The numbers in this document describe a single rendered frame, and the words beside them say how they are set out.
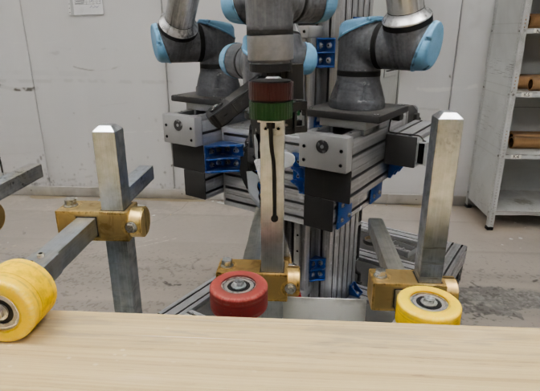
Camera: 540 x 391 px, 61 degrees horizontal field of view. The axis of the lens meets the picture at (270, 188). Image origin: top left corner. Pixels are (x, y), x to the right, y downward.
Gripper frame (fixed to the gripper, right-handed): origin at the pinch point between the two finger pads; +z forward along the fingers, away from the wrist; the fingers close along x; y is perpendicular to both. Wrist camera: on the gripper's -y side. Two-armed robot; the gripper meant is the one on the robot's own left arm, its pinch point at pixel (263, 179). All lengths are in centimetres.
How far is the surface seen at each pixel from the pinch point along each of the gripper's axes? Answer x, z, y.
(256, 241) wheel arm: 1.2, 12.5, -1.3
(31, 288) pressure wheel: -23.9, 1.2, -34.0
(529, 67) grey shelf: 177, 6, 239
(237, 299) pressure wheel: -24.1, 7.5, -10.7
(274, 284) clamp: -13.4, 13.3, -2.5
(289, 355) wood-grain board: -35.6, 8.3, -7.6
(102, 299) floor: 134, 97, -46
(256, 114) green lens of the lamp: -17.0, -14.9, -5.2
